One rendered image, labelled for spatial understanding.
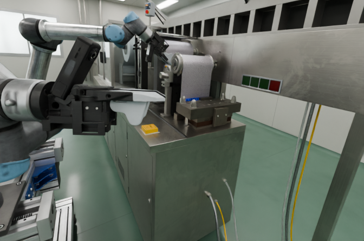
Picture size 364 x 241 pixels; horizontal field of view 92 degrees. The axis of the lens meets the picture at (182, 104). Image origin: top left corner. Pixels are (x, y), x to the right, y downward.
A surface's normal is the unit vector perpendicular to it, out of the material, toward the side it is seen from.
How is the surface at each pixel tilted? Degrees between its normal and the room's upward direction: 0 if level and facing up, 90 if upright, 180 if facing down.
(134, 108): 82
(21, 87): 41
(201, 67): 90
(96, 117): 82
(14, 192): 0
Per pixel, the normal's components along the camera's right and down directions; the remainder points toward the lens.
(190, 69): 0.52, 0.26
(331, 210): -0.85, 0.09
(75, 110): 0.07, 0.15
